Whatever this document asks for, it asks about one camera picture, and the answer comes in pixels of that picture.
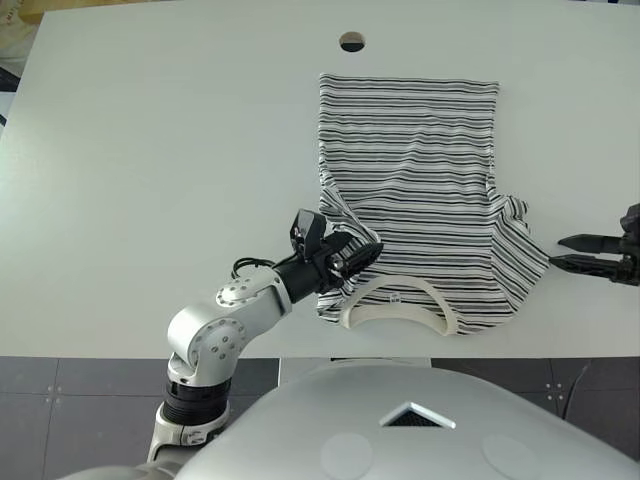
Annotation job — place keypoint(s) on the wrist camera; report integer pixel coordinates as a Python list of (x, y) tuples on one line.
[(306, 232), (631, 215)]

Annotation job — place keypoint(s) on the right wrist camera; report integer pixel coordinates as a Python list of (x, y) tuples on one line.
[(631, 215)]

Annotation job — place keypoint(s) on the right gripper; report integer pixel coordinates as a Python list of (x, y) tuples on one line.
[(630, 260)]

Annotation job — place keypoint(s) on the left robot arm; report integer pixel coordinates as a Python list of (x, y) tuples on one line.
[(210, 335)]

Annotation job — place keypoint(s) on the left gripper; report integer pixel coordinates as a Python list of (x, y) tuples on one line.
[(302, 275)]

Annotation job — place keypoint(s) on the robot body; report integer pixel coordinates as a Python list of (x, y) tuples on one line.
[(400, 430)]

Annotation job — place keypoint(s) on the striped T-shirt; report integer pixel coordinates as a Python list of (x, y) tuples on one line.
[(410, 170)]

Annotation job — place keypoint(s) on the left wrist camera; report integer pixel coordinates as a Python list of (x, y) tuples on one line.
[(306, 232)]

